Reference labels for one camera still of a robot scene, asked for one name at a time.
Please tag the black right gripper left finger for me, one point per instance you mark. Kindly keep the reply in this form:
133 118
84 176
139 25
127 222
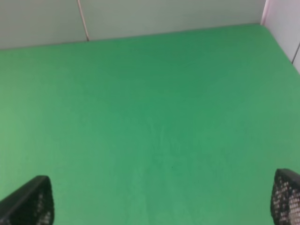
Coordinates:
31 204

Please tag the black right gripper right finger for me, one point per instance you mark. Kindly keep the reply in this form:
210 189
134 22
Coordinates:
285 198

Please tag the green table cloth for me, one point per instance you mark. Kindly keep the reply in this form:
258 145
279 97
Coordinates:
176 129

